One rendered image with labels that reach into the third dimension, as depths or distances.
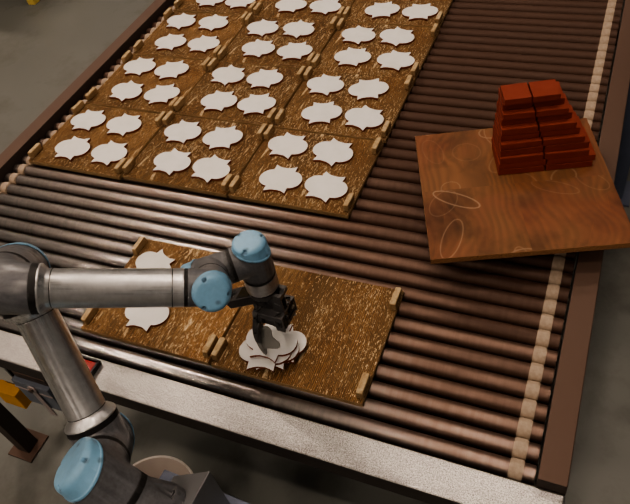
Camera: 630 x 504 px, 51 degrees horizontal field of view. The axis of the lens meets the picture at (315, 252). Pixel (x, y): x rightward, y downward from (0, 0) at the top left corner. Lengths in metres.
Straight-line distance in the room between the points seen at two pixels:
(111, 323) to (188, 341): 0.25
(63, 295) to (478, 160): 1.20
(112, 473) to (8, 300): 0.39
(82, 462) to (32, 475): 1.57
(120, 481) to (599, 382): 1.90
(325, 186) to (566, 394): 0.95
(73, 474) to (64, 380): 0.20
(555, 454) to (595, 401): 1.20
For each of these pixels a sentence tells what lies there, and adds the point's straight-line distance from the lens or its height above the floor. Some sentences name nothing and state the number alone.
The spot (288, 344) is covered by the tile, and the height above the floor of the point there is 0.99.
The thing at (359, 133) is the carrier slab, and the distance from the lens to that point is 2.27.
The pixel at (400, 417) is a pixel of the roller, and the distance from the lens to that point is 1.59.
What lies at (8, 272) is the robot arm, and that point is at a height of 1.51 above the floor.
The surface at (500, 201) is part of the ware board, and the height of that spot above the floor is 1.04.
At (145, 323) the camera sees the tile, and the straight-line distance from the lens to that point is 1.87.
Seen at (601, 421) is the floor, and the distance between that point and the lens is 2.69.
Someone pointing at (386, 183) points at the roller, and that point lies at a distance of 2.09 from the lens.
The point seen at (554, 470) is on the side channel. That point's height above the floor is 0.95.
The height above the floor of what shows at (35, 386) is 0.83.
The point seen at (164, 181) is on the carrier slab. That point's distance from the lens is 2.29.
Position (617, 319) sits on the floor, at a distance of 2.95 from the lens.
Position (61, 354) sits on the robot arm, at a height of 1.27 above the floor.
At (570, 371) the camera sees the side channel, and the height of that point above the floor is 0.95.
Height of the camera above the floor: 2.32
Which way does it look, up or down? 47 degrees down
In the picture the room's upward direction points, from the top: 13 degrees counter-clockwise
